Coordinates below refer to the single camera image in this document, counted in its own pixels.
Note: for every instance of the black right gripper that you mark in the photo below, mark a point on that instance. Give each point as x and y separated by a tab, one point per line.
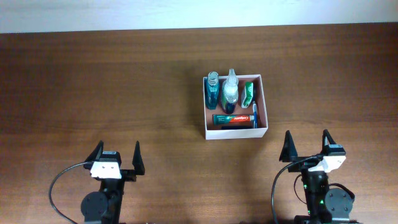
298	167

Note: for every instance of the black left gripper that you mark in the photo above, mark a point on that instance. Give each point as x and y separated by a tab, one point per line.
127	173

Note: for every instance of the blue white toothbrush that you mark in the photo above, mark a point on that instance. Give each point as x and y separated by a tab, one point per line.
254	108

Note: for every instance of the green Dettol soap box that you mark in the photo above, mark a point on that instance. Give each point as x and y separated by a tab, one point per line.
247	94

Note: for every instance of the green Colgate toothpaste tube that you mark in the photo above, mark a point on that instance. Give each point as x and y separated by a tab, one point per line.
232	118

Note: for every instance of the purple foaming soap pump bottle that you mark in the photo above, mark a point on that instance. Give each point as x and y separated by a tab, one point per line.
230	93

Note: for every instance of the teal Listerine mouthwash bottle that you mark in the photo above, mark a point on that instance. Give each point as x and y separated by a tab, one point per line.
212	90

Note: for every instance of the blue disposable razor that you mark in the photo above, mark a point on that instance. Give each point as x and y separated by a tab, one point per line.
235	127

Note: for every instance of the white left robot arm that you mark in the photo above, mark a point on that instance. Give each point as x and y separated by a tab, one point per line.
104	205

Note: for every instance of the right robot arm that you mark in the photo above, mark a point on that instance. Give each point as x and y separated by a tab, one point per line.
326	202

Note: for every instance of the pink open cardboard box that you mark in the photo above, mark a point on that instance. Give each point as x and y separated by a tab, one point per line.
214	132

